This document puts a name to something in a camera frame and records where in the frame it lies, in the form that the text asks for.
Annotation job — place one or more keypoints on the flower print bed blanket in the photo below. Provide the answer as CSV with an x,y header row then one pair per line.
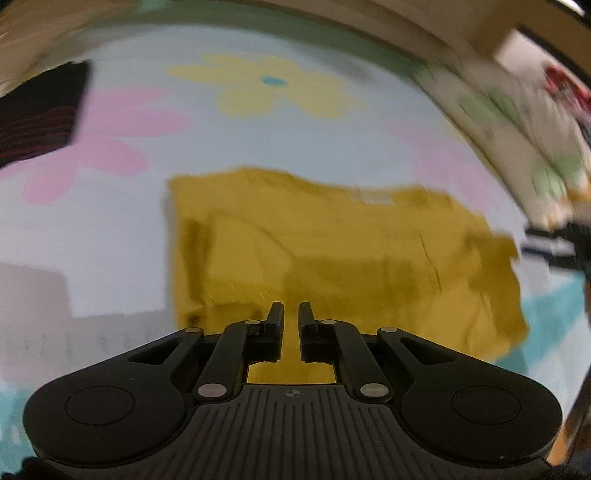
x,y
258,129

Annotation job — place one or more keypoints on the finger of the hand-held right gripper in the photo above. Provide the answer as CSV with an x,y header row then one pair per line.
x,y
547,242

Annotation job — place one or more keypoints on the folded floral quilt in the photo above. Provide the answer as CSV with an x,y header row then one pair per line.
x,y
517,129

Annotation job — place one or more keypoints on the yellow knit sweater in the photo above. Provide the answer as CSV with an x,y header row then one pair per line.
x,y
360,249

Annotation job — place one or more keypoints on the wooden headboard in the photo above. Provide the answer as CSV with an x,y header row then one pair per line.
x,y
392,23

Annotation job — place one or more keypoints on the folded dark cloth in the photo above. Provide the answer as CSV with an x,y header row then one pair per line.
x,y
39,115

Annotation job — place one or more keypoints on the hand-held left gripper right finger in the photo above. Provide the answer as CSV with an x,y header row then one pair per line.
x,y
305,323

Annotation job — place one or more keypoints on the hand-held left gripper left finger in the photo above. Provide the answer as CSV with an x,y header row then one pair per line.
x,y
276,323

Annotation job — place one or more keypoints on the pile of red clothes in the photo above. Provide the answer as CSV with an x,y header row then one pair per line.
x,y
565,85

